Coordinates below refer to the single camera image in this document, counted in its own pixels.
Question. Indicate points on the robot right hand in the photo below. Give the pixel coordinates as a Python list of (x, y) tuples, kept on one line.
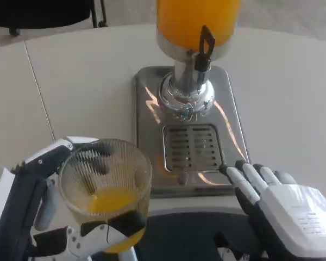
[(293, 217)]

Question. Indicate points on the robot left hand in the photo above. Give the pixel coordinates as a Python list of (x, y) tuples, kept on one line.
[(19, 206)]

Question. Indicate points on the clear ribbed glass cup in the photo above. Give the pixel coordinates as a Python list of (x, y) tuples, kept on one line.
[(108, 201)]

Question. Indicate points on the steel drip tray grid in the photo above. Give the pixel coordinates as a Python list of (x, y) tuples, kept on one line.
[(193, 146)]

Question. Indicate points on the steel drip tray base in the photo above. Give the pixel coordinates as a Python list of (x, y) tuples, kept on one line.
[(149, 108)]

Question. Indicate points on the black chair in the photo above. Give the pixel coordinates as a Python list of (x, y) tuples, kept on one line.
[(43, 13)]

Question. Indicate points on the black dispenser tap lever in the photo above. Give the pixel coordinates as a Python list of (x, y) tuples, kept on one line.
[(206, 40)]

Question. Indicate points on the orange juice drink dispenser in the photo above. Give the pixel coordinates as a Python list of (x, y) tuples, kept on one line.
[(179, 21)]

